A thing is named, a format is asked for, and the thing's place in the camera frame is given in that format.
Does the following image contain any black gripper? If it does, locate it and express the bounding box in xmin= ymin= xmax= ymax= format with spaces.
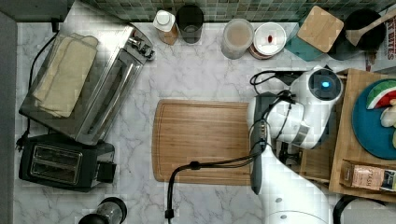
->
xmin=278 ymin=143 xmax=302 ymax=165

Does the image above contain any wooden drawer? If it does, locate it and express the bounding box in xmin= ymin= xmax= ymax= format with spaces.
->
xmin=291 ymin=68 xmax=344 ymax=184

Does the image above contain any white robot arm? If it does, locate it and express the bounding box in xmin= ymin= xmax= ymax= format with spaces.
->
xmin=247 ymin=66 xmax=343 ymax=224

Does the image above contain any black rimmed pan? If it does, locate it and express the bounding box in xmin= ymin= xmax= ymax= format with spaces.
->
xmin=332 ymin=195 xmax=396 ymax=224

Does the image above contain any tea box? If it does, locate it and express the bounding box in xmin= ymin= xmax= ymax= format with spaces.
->
xmin=340 ymin=161 xmax=395 ymax=192

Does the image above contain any blue plate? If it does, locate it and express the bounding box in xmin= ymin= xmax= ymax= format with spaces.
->
xmin=351 ymin=80 xmax=396 ymax=160

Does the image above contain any white garlic toy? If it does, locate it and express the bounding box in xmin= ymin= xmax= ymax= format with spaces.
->
xmin=380 ymin=99 xmax=396 ymax=127

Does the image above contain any watermelon slice toy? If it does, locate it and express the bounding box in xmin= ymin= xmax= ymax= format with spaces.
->
xmin=366 ymin=79 xmax=396 ymax=109

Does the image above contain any wooden cutting board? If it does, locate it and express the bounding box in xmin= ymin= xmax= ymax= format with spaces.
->
xmin=151 ymin=99 xmax=249 ymax=182

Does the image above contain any black utensil pot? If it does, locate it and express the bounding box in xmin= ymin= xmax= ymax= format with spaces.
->
xmin=327 ymin=8 xmax=387 ymax=62

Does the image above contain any white lidded jar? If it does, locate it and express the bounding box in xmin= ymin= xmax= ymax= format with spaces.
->
xmin=248 ymin=22 xmax=287 ymax=60

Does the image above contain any teal box with wooden lid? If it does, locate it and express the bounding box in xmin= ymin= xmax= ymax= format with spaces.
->
xmin=285 ymin=6 xmax=344 ymax=62

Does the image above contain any snack box red lettering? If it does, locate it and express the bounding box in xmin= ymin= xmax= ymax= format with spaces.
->
xmin=366 ymin=18 xmax=396 ymax=75

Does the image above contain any clear jar with beige lid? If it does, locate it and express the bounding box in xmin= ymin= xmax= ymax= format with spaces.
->
xmin=220 ymin=19 xmax=254 ymax=60

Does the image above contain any wooden spatula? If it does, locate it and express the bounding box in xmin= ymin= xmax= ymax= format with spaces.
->
xmin=346 ymin=8 xmax=396 ymax=46

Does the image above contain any dark glass jar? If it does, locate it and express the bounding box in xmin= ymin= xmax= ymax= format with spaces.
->
xmin=176 ymin=5 xmax=204 ymax=44

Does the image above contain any white capped bottle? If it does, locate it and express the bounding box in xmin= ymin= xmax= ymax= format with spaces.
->
xmin=153 ymin=10 xmax=178 ymax=46

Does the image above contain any black pepper grinder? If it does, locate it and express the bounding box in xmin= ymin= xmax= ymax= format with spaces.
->
xmin=78 ymin=197 xmax=127 ymax=224

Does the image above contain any silver toaster oven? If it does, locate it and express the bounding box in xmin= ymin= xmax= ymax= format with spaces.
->
xmin=19 ymin=21 xmax=154 ymax=146

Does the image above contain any black toaster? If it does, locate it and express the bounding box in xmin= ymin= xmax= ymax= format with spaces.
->
xmin=19 ymin=133 xmax=117 ymax=192

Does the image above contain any beige folded cloth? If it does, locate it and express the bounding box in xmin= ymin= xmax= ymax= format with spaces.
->
xmin=33 ymin=33 xmax=99 ymax=118

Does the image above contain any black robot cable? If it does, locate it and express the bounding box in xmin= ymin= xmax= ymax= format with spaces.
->
xmin=163 ymin=70 xmax=307 ymax=224

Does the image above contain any black toaster power cord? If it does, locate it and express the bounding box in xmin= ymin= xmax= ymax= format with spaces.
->
xmin=15 ymin=19 xmax=61 ymax=153

